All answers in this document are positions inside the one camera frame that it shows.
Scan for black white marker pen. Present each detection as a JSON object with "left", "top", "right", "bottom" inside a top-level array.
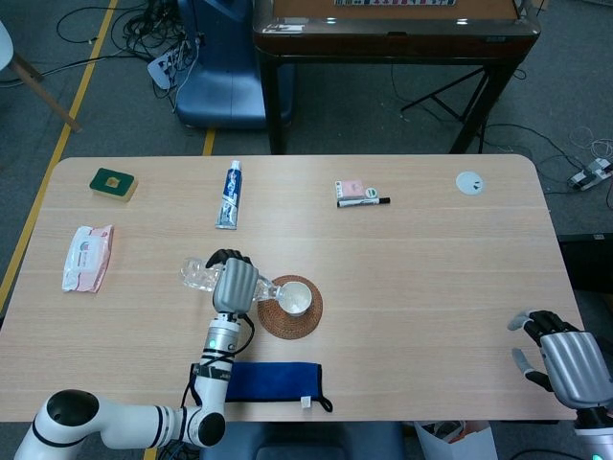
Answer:
[{"left": 336, "top": 196, "right": 392, "bottom": 209}]

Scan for blue white toothpaste tube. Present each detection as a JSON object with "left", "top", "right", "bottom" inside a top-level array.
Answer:
[{"left": 214, "top": 160, "right": 243, "bottom": 231}]

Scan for row of mahjong tiles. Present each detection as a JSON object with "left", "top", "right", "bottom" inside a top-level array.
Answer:
[{"left": 333, "top": 0, "right": 457, "bottom": 8}]

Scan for clear plastic bottle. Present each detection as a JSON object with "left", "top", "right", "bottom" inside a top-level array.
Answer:
[{"left": 179, "top": 257, "right": 288, "bottom": 304}]

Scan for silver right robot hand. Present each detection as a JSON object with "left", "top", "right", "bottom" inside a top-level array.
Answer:
[{"left": 507, "top": 310, "right": 613, "bottom": 408}]

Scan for round woven rattan coaster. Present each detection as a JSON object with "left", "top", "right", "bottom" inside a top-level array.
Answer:
[{"left": 257, "top": 274, "right": 324, "bottom": 340}]

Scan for white chair wooden legs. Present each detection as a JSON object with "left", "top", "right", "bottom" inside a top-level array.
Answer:
[{"left": 0, "top": 18, "right": 83, "bottom": 134}]

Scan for black case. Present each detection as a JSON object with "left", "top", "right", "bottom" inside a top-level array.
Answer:
[{"left": 557, "top": 232, "right": 613, "bottom": 293}]

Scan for black floor cable bundle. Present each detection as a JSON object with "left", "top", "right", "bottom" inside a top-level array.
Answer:
[{"left": 56, "top": 0, "right": 202, "bottom": 114}]

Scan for grey floor power strip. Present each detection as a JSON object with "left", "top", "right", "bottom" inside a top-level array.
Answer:
[{"left": 567, "top": 159, "right": 613, "bottom": 192}]

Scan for blue microfiber cloth black trim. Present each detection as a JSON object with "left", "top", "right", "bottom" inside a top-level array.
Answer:
[{"left": 189, "top": 361, "right": 333, "bottom": 414}]

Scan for blue machine base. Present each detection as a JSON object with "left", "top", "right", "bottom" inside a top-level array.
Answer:
[{"left": 174, "top": 0, "right": 294, "bottom": 130}]

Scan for white paper cup green print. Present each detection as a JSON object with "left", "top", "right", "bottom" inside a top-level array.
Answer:
[{"left": 278, "top": 281, "right": 313, "bottom": 318}]

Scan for black tripod stand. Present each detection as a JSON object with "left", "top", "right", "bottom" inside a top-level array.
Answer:
[{"left": 399, "top": 61, "right": 494, "bottom": 154}]

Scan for white power strip with plugs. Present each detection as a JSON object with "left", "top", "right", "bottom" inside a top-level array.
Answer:
[{"left": 147, "top": 45, "right": 200, "bottom": 90}]

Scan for small pink white box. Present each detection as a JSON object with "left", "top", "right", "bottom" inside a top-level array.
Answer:
[{"left": 333, "top": 178, "right": 369, "bottom": 199}]

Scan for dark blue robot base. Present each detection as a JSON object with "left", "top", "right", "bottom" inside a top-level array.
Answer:
[{"left": 198, "top": 421, "right": 413, "bottom": 460}]

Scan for grey round table grommet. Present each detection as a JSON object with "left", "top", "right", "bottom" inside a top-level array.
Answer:
[{"left": 455, "top": 171, "right": 486, "bottom": 196}]

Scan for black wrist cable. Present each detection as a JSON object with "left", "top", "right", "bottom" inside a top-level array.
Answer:
[{"left": 180, "top": 313, "right": 256, "bottom": 409}]

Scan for white paper bag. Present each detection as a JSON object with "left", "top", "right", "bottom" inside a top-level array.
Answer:
[{"left": 414, "top": 420, "right": 497, "bottom": 460}]

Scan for pink white wet wipes pack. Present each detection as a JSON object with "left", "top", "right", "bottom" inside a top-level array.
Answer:
[{"left": 60, "top": 224, "right": 116, "bottom": 294}]

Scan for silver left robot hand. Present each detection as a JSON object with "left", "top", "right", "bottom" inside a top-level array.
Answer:
[{"left": 205, "top": 247, "right": 260, "bottom": 315}]

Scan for dark wood mahjong table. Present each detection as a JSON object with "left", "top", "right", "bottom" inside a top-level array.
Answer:
[{"left": 251, "top": 0, "right": 541, "bottom": 155}]

